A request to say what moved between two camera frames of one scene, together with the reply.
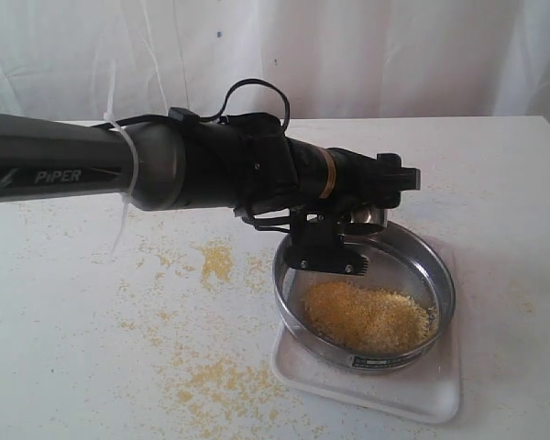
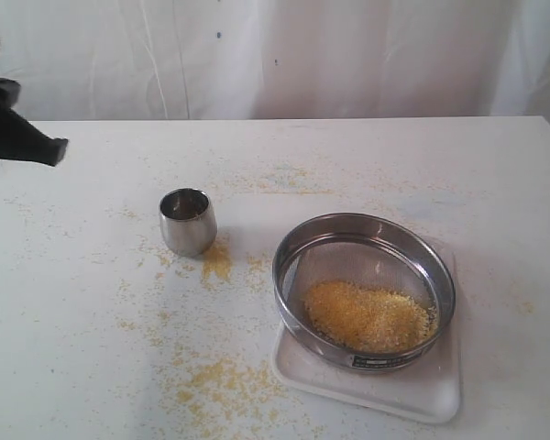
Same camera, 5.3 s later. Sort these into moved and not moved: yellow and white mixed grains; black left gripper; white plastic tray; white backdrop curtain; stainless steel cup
Moved: black left gripper; stainless steel cup
Not moved: white plastic tray; white backdrop curtain; yellow and white mixed grains
